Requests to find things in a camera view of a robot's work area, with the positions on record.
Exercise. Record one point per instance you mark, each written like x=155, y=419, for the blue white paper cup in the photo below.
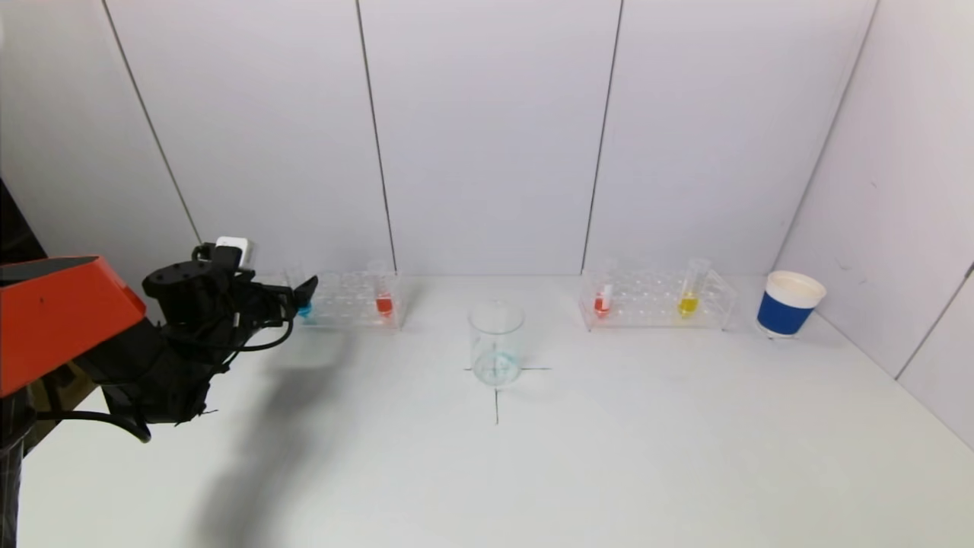
x=785, y=313

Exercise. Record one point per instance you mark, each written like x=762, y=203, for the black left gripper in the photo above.
x=288, y=300

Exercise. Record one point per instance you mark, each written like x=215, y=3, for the red pigment tube white label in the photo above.
x=601, y=306

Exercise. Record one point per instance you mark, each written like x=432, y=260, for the red pigment test tube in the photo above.
x=384, y=306

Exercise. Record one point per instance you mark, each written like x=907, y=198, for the clear glass beaker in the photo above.
x=496, y=369

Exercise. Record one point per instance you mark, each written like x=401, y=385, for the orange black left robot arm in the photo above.
x=61, y=320

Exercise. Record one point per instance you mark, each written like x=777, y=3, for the blue pigment test tube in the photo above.
x=304, y=310

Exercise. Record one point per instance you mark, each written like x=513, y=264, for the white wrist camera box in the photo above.
x=234, y=250

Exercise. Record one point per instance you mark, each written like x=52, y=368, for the clear acrylic test tube rack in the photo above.
x=350, y=304
x=647, y=299

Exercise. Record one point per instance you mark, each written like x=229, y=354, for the yellow pigment test tube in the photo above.
x=688, y=306

